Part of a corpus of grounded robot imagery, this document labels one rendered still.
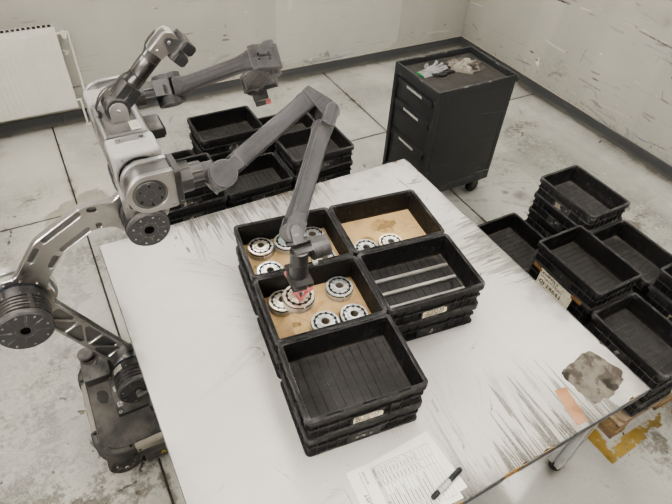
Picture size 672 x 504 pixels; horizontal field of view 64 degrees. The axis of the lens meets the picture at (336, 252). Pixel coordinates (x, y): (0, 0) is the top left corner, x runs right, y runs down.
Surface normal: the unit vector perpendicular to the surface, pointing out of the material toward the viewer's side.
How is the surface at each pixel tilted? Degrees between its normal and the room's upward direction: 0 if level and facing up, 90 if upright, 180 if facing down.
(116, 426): 0
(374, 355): 0
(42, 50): 90
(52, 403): 0
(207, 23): 90
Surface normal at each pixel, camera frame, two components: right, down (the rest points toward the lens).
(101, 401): 0.05, -0.72
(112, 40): 0.48, 0.63
